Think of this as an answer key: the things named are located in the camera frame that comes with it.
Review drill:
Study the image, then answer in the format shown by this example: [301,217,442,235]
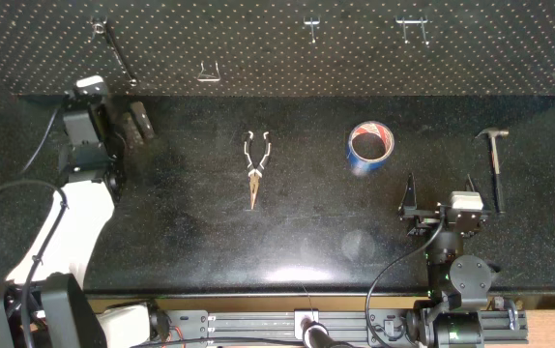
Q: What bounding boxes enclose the wrench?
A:
[90,19,139,89]

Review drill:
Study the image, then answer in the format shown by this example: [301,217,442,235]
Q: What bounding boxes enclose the mounting rail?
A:
[88,295,531,348]

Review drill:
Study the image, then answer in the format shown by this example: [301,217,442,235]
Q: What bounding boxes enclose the hammer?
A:
[474,127,511,216]

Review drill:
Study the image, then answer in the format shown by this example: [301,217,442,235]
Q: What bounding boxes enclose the black and white pliers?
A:
[243,130,274,212]

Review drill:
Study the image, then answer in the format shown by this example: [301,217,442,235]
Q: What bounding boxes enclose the roll of blue tape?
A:
[345,120,396,177]

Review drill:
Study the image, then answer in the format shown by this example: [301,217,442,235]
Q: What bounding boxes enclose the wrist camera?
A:
[73,74,110,99]
[449,190,484,212]

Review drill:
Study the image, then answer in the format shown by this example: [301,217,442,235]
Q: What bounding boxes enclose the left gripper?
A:
[61,93,157,152]

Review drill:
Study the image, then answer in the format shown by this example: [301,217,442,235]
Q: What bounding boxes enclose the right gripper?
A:
[398,172,492,238]

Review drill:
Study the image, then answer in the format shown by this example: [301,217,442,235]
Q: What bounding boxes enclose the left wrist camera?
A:
[73,74,110,99]

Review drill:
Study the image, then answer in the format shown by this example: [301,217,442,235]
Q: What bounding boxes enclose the black pegboard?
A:
[0,0,555,99]

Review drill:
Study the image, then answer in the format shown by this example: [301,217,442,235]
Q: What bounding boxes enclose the black cable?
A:
[365,210,448,348]
[0,103,71,348]

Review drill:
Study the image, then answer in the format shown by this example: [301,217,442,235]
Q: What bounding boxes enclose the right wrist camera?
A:
[449,190,484,212]

